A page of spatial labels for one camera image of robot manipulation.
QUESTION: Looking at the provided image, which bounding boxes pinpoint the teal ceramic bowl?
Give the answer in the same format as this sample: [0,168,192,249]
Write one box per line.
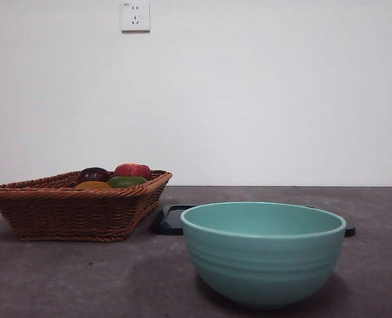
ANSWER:
[180,201,347,310]

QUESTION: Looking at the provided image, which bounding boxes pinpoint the red apple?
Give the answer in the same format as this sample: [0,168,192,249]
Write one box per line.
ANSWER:
[113,162,153,182]

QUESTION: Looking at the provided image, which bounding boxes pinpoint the dark rectangular tray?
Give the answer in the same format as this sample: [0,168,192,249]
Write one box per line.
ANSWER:
[151,204,356,237]

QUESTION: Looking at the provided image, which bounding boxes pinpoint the green avocado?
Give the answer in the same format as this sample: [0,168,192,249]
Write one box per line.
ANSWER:
[107,175,149,189]

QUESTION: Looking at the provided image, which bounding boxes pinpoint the dark purple fruit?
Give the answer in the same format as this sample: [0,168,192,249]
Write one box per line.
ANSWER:
[78,166,111,184]

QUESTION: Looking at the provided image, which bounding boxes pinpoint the brown wicker basket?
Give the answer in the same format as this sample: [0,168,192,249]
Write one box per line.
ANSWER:
[0,169,173,242]

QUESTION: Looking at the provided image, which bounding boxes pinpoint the white wall socket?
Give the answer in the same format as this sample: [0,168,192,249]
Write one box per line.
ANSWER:
[121,1,151,33]

